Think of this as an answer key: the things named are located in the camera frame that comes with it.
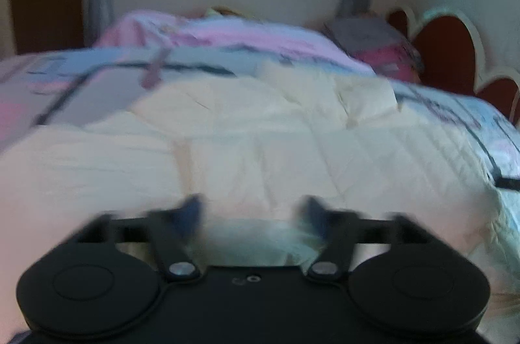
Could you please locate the cream quilted puffer jacket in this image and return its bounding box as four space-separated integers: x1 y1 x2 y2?
1 62 519 342

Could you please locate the pile of grey pink clothes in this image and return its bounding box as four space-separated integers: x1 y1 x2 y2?
323 15 422 83

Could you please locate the patterned pink blue bedsheet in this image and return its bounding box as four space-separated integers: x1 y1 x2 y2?
0 43 520 207

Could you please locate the pink folded blanket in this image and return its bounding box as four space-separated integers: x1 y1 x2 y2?
94 10 374 75

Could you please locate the yellow patterned pillow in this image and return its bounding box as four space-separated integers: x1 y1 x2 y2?
204 6 258 20

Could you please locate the red white scalloped headboard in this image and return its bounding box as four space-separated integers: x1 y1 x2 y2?
386 6 519 126

